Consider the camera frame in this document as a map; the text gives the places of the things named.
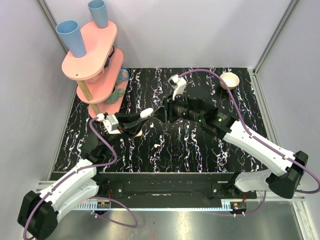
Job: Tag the beige earbud charging case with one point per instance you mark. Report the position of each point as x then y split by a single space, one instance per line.
140 133

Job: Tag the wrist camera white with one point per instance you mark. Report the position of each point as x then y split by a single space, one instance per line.
178 84
111 124

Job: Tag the blue cup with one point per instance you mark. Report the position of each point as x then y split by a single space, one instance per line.
70 33
99 13

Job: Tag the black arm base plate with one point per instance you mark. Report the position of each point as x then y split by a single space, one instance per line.
172 191

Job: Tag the pink three tier shelf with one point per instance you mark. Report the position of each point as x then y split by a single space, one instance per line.
96 72

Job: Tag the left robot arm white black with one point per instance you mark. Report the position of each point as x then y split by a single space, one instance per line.
40 212

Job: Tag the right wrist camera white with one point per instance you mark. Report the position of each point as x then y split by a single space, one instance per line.
178 84

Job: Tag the blue cup rear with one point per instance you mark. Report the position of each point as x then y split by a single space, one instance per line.
99 13

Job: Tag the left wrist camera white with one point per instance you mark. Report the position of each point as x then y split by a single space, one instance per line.
111 124

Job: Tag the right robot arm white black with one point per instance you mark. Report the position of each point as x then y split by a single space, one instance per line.
284 168

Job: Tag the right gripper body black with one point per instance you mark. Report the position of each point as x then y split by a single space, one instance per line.
172 105

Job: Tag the blue cup front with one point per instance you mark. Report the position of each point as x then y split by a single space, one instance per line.
70 33

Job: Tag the beige wooden bowl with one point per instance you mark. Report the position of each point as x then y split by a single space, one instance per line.
231 80

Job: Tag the blue mug on shelf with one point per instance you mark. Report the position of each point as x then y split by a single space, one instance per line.
123 76

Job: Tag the teal mug on shelf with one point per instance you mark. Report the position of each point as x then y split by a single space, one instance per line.
115 95

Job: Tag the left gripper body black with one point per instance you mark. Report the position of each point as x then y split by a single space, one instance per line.
121 124

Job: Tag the white earbud charging case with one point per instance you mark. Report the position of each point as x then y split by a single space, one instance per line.
146 113

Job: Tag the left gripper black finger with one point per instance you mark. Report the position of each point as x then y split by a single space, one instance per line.
132 117
132 128

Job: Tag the black marbled table mat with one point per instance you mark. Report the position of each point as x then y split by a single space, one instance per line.
184 147

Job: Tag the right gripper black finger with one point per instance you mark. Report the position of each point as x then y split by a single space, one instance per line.
160 117
159 113

